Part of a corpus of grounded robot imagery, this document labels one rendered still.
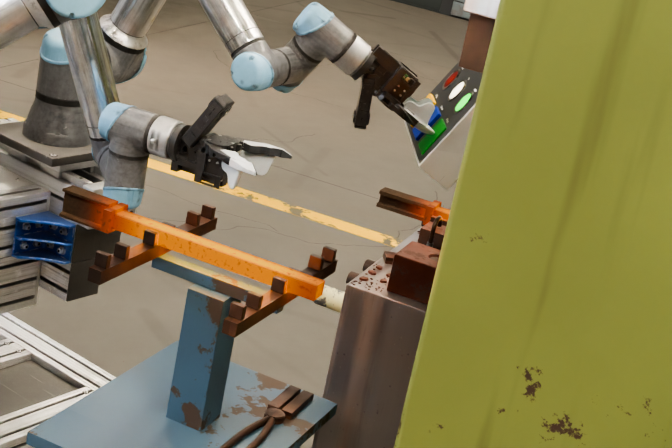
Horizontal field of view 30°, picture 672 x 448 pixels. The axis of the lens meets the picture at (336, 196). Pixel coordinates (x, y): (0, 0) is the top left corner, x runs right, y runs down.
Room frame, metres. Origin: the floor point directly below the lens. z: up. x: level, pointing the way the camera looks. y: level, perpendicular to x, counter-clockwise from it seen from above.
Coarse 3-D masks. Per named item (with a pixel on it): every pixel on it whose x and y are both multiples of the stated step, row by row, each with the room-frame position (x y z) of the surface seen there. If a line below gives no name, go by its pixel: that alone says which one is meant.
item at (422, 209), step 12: (384, 192) 2.06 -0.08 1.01; (396, 192) 2.07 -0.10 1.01; (384, 204) 2.06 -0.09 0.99; (396, 204) 2.06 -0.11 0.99; (408, 204) 2.05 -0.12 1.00; (420, 204) 2.03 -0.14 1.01; (432, 204) 2.04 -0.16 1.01; (408, 216) 2.04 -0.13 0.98; (420, 216) 2.04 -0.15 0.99; (444, 216) 2.02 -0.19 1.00
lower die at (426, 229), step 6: (432, 216) 2.01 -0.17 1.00; (432, 222) 2.01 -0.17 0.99; (444, 222) 2.00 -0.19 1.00; (426, 228) 1.97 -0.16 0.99; (438, 228) 1.98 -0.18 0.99; (444, 228) 1.99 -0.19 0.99; (420, 234) 1.97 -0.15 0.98; (426, 234) 1.96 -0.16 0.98; (438, 234) 1.96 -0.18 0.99; (420, 240) 1.97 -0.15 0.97; (426, 240) 1.96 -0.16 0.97; (438, 240) 1.96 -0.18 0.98; (438, 246) 1.95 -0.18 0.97
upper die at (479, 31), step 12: (468, 24) 1.97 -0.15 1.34; (480, 24) 1.96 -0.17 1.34; (492, 24) 1.95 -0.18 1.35; (468, 36) 1.97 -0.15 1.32; (480, 36) 1.96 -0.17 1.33; (468, 48) 1.96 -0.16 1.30; (480, 48) 1.96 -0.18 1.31; (468, 60) 1.96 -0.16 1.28; (480, 60) 1.96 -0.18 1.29; (480, 72) 1.96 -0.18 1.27
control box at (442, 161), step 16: (464, 80) 2.62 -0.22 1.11; (480, 80) 2.54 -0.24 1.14; (448, 96) 2.62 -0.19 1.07; (464, 96) 2.53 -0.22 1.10; (448, 112) 2.55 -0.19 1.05; (464, 112) 2.46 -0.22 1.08; (448, 128) 2.46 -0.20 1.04; (464, 128) 2.44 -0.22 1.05; (416, 144) 2.56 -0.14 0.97; (432, 144) 2.47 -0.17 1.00; (448, 144) 2.44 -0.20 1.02; (464, 144) 2.44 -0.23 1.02; (432, 160) 2.44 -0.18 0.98; (448, 160) 2.44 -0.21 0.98; (432, 176) 2.44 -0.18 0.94; (448, 176) 2.44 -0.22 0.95
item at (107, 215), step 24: (72, 192) 1.73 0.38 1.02; (72, 216) 1.73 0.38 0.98; (96, 216) 1.72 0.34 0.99; (120, 216) 1.70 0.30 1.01; (168, 240) 1.67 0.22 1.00; (192, 240) 1.66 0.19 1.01; (216, 264) 1.64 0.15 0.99; (240, 264) 1.63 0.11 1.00; (264, 264) 1.63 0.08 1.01; (288, 288) 1.60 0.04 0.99; (312, 288) 1.59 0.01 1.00
